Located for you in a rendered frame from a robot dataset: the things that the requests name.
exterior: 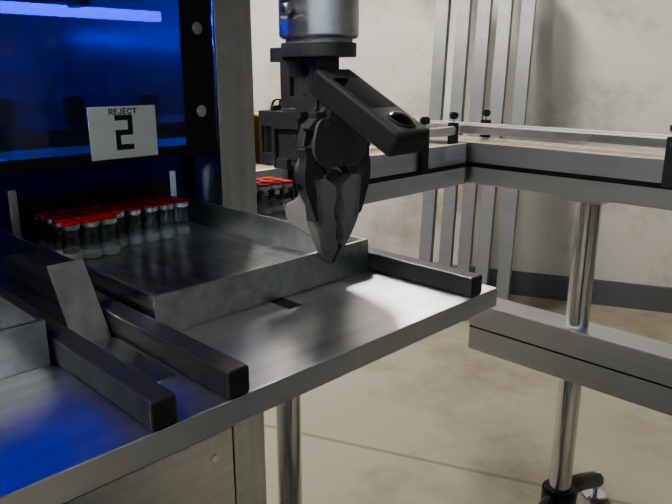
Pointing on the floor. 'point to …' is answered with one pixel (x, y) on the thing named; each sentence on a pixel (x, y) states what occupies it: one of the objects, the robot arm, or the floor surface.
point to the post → (235, 193)
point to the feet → (592, 481)
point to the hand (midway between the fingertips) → (336, 252)
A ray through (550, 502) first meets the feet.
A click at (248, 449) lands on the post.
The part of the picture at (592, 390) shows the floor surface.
